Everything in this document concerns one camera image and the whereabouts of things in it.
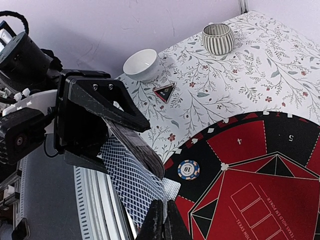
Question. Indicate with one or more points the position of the left aluminium frame post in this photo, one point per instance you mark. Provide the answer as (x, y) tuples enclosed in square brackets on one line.
[(243, 6)]

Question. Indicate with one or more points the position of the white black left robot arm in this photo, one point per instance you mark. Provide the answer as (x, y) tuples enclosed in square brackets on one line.
[(24, 65)]

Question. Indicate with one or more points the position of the white bowl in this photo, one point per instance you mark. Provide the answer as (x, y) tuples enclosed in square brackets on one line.
[(142, 66)]

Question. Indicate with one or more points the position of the white blue poker chip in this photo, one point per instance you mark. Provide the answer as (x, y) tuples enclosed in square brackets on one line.
[(188, 170)]

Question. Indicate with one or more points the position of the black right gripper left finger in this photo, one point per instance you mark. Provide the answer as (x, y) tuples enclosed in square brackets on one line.
[(152, 227)]

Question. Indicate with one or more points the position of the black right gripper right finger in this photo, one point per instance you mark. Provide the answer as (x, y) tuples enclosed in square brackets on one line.
[(174, 227)]

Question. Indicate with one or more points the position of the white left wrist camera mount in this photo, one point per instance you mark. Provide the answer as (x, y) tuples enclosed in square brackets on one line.
[(27, 102)]

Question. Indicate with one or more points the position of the front aluminium rail frame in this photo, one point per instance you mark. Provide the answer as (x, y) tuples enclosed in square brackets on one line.
[(51, 200)]

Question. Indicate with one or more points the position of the striped grey ceramic cup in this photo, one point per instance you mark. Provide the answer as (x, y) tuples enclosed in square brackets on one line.
[(218, 39)]

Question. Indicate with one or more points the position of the blue playing card deck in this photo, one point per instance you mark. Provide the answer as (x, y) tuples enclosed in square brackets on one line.
[(135, 185)]

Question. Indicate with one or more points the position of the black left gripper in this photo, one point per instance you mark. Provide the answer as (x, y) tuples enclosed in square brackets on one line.
[(84, 100)]

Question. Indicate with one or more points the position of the black triangular card holder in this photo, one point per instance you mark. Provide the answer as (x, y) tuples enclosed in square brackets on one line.
[(164, 92)]

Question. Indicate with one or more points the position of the round red black poker mat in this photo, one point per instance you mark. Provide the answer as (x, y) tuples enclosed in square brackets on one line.
[(259, 179)]

